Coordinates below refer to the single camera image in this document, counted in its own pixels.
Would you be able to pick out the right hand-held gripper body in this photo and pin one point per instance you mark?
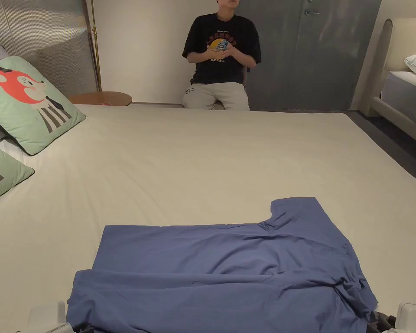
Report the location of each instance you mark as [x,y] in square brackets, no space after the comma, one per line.
[414,319]

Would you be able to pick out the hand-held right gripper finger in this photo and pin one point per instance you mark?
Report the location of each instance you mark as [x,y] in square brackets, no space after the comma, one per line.
[383,322]

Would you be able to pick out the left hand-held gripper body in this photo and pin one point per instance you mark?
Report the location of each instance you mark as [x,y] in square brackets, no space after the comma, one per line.
[48,317]

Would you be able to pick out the dark blue shirt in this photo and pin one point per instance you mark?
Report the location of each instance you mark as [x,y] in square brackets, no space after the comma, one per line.
[222,270]

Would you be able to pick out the green cushion with striped print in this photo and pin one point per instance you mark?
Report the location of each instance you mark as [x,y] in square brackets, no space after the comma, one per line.
[3,177]

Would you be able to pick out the green cushion with fox print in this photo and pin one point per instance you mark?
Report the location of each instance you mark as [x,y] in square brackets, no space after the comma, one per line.
[27,104]

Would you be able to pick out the bed with beige sheet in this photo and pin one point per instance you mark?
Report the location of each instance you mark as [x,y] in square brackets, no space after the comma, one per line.
[194,156]

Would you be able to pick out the cream upholstered bed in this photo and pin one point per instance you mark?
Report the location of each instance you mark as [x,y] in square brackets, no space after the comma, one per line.
[398,90]

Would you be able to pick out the grey door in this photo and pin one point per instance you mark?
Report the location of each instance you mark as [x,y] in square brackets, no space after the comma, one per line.
[315,69]

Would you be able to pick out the brass floor lamp pole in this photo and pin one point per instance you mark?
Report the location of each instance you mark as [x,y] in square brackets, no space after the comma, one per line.
[96,52]

